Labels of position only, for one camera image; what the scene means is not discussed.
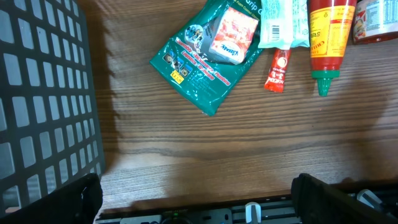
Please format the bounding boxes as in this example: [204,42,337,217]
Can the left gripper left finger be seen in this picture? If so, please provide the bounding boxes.
[1,173,103,224]

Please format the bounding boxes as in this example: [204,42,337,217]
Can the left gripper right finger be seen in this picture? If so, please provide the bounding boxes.
[291,174,397,224]

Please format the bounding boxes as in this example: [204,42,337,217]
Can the grey black shopping basket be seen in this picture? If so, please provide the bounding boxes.
[1,0,105,216]

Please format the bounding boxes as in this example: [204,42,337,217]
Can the red sauce sachet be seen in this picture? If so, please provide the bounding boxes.
[264,49,291,93]

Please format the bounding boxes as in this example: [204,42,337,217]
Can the green 3M gloves package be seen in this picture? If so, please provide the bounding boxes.
[150,0,262,116]

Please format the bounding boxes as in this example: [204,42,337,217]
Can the white wipes packet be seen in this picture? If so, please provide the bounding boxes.
[258,0,310,50]

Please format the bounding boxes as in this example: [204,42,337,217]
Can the red sauce bottle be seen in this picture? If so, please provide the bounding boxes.
[309,0,357,96]

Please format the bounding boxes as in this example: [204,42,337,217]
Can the red Kleenex tissue pack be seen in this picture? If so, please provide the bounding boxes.
[209,7,259,65]

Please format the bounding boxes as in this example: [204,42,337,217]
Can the green lid sauce jar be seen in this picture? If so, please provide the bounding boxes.
[353,0,397,44]

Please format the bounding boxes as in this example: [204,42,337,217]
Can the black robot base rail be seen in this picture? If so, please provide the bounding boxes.
[93,179,398,224]

